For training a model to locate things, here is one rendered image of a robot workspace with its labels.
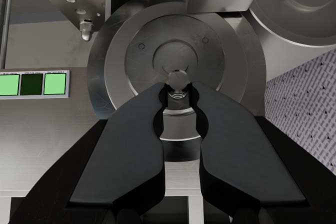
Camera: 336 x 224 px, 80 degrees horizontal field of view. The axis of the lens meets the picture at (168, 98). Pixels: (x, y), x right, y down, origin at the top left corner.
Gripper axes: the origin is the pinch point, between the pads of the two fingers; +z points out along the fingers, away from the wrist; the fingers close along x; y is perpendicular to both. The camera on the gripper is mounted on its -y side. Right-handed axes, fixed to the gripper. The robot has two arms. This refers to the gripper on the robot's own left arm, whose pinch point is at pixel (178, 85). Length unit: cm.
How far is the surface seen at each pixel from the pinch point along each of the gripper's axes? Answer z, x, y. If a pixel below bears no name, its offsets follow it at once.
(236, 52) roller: 4.7, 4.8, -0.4
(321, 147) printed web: 7.0, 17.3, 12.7
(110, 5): 9.3, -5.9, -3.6
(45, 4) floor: 219, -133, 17
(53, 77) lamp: 34.5, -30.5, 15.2
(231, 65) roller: 4.0, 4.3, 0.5
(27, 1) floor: 214, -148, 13
